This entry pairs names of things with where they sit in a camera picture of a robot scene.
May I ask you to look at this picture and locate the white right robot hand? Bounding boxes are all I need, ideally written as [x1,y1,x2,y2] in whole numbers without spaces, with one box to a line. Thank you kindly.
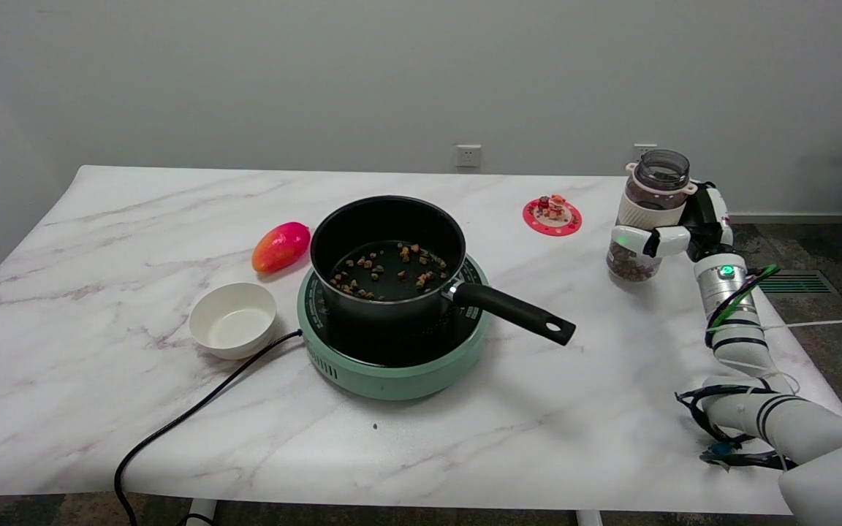
[610,180,735,262]

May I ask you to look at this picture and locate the black power cable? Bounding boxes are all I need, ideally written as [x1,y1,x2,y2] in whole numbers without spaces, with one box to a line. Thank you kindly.
[114,329,304,526]

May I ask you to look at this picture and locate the clear bottle with brown pellets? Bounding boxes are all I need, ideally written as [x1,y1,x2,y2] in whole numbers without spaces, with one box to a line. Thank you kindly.
[606,149,699,283]

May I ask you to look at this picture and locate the green induction cooktop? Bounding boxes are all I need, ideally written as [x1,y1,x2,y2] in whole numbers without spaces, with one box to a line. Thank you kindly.
[297,252,491,402]

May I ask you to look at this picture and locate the black saucepan with handle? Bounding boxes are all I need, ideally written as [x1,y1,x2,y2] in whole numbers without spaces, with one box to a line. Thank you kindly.
[310,195,577,347]

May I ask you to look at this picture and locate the red coaster with figurine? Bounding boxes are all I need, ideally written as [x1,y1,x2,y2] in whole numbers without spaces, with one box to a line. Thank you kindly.
[523,194,583,237]

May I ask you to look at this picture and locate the brown food pellets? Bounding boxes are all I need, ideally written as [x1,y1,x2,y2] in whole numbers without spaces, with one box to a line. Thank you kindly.
[330,243,448,301]

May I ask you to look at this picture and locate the floor air vent grille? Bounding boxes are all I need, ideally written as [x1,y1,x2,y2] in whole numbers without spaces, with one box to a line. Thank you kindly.
[757,270,842,296]

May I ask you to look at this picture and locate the red orange toy mango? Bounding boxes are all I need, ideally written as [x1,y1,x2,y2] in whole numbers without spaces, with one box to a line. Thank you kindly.
[251,221,312,275]

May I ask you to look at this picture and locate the white empty bowl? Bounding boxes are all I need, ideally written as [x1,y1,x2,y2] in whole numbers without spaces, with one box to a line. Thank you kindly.
[189,282,278,360]

